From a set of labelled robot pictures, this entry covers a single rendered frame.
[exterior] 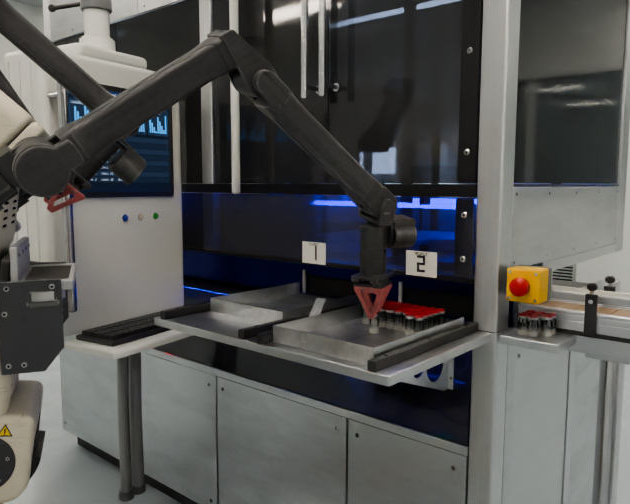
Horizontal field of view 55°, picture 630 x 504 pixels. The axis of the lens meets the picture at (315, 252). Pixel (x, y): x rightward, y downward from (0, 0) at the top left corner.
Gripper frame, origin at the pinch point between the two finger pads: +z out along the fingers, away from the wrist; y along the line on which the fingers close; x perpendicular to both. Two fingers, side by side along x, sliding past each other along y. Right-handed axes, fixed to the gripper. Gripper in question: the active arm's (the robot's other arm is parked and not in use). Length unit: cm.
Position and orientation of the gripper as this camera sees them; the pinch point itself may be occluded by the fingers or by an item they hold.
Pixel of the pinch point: (372, 314)
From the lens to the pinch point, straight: 133.8
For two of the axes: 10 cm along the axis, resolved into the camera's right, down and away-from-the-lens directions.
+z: 0.1, 9.9, 1.3
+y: 4.5, -1.2, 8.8
